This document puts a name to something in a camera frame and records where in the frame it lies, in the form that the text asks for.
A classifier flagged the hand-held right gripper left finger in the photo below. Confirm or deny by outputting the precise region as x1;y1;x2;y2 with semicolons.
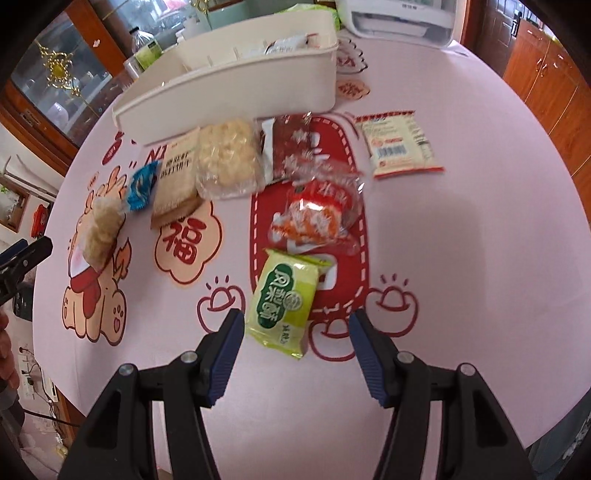
58;308;245;480

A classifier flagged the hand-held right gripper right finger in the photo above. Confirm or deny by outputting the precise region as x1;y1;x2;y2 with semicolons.
348;310;539;480

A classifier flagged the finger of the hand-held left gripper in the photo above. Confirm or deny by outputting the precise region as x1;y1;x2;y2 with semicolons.
0;236;54;305

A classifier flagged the green snack packet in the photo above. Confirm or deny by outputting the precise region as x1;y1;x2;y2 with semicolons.
245;248;331;361

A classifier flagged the clear popcorn ball packet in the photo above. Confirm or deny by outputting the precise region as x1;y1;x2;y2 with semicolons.
81;194;127;268

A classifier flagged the small blue snack packet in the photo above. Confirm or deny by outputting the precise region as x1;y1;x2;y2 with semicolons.
126;161;162;213

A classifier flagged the clear red orange candy packet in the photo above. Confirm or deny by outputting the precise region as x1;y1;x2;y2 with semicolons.
270;178;365;254

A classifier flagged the beige cracker packet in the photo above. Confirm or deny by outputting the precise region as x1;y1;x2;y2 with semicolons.
150;128;204;229

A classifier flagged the clear rice cracker packet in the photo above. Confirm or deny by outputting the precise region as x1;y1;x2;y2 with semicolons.
196;117;265;200

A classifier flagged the dark red snowflake snack packet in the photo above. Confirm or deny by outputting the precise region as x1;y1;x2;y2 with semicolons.
259;113;324;185

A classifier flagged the cream barcode snack sachet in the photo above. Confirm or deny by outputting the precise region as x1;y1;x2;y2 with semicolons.
355;110;445;180

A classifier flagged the white plastic storage bin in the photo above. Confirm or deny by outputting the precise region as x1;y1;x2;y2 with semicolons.
112;0;340;145

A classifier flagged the person's left hand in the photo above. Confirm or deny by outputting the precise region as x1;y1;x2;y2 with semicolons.
0;314;21;391

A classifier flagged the red container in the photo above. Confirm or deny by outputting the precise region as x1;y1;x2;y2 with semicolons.
30;203;51;238

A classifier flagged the white power strip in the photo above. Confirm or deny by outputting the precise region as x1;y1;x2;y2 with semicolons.
16;351;56;402

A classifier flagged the curved glass cabinet door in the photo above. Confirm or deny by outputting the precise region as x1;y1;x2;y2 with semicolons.
0;0;139;176

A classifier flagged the clear bottle green label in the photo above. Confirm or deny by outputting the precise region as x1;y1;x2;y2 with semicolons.
124;28;163;77

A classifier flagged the white countertop cup cabinet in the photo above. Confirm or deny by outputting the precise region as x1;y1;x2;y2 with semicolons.
335;0;458;49

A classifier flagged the dark wooden entry door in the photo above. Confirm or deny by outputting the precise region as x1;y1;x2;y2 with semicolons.
462;0;525;77

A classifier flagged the green tissue pack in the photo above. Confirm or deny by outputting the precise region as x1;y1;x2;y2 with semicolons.
286;4;342;33

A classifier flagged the wooden framed wall niche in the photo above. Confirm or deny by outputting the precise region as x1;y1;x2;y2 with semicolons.
0;157;33;232

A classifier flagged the brown wooden wall cabinet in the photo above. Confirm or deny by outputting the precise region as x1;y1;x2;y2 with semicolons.
501;4;591;185

